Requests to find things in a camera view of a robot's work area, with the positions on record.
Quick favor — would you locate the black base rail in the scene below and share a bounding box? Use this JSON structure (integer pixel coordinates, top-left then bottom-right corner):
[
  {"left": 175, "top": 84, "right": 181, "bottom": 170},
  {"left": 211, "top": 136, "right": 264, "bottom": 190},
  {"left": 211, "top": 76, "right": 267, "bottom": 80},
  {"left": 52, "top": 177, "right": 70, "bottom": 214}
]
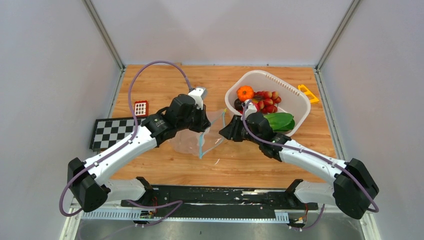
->
[{"left": 136, "top": 185, "right": 319, "bottom": 221}]

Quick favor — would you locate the red toy grape bunch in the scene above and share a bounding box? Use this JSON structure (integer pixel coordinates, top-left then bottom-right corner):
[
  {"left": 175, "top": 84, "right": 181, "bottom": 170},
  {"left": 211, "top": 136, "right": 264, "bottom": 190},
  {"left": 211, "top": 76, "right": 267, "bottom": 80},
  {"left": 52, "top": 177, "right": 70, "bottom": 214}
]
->
[{"left": 252, "top": 91, "right": 282, "bottom": 114}]

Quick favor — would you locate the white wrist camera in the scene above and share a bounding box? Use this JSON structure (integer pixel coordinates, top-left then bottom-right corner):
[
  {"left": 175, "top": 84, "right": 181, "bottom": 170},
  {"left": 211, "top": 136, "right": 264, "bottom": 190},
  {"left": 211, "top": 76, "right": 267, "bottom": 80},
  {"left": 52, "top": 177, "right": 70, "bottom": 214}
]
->
[
  {"left": 243, "top": 100, "right": 258, "bottom": 118},
  {"left": 188, "top": 87, "right": 208, "bottom": 110}
]

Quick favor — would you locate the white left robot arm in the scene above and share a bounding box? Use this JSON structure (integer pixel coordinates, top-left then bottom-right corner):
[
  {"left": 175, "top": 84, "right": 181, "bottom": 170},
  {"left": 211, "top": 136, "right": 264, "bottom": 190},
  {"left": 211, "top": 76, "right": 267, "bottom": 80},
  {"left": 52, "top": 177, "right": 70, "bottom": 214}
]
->
[{"left": 65, "top": 89, "right": 211, "bottom": 213}]

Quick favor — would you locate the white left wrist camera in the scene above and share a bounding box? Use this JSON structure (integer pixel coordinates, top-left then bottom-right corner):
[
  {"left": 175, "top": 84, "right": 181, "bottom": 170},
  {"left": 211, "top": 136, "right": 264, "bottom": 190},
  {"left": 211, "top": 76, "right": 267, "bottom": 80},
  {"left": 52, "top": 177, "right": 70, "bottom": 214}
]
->
[{"left": 188, "top": 87, "right": 208, "bottom": 110}]

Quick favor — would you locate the black white checkerboard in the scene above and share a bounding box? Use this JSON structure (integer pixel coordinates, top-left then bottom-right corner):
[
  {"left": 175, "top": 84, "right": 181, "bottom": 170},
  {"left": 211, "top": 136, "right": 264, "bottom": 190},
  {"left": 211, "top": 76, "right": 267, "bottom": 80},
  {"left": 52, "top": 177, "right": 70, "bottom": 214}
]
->
[{"left": 88, "top": 117, "right": 135, "bottom": 152}]

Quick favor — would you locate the green toy bok choy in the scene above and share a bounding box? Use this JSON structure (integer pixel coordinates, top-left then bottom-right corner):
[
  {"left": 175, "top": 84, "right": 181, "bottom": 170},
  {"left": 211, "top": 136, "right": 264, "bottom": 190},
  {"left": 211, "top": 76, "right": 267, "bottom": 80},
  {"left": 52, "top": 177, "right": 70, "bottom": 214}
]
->
[{"left": 264, "top": 112, "right": 296, "bottom": 132}]

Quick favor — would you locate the red toy window block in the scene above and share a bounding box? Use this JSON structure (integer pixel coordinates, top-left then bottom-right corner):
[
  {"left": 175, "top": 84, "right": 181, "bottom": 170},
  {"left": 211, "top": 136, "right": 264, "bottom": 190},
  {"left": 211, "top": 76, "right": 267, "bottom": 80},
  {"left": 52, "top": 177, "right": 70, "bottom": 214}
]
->
[{"left": 133, "top": 100, "right": 149, "bottom": 117}]

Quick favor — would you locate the clear zip top bag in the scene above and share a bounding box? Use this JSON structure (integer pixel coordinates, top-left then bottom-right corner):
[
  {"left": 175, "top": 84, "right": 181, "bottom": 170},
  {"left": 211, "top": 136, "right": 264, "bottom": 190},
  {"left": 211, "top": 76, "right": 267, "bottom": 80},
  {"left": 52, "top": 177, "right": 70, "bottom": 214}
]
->
[{"left": 169, "top": 108, "right": 227, "bottom": 159}]

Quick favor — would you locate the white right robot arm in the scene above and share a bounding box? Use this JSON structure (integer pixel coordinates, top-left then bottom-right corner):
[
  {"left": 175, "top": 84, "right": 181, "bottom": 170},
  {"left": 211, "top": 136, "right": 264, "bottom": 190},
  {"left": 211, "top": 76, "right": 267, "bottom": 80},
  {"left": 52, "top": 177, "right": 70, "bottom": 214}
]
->
[{"left": 219, "top": 112, "right": 380, "bottom": 220}]

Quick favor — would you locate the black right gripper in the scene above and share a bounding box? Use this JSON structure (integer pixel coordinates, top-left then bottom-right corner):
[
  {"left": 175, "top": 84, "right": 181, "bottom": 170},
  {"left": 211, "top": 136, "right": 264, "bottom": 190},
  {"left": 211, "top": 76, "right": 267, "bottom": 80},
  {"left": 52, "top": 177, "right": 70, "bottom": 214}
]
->
[{"left": 219, "top": 115, "right": 262, "bottom": 146}]

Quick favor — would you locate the yellow toy frame block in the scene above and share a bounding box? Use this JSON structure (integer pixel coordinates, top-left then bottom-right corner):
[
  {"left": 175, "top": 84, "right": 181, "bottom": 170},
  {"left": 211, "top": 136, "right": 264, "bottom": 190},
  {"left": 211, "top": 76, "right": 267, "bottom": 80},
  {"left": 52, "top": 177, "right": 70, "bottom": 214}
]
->
[{"left": 297, "top": 84, "right": 320, "bottom": 104}]

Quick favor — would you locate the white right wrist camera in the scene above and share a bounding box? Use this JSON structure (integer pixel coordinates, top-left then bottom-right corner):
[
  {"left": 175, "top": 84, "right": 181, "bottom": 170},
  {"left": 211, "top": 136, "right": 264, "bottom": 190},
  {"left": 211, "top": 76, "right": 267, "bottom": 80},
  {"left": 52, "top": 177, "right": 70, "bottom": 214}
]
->
[{"left": 243, "top": 100, "right": 258, "bottom": 118}]

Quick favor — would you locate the white plastic basket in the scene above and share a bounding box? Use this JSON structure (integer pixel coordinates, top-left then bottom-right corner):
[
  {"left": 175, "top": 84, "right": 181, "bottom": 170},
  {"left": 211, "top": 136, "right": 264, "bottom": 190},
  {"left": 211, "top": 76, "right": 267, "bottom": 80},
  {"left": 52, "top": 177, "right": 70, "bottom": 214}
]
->
[{"left": 224, "top": 70, "right": 311, "bottom": 137}]

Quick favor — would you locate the orange toy pumpkin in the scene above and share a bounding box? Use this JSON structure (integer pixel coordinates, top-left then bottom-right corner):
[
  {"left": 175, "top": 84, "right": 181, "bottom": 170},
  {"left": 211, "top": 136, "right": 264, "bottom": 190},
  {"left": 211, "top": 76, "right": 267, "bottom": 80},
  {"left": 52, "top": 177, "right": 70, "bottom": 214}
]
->
[{"left": 236, "top": 85, "right": 255, "bottom": 102}]

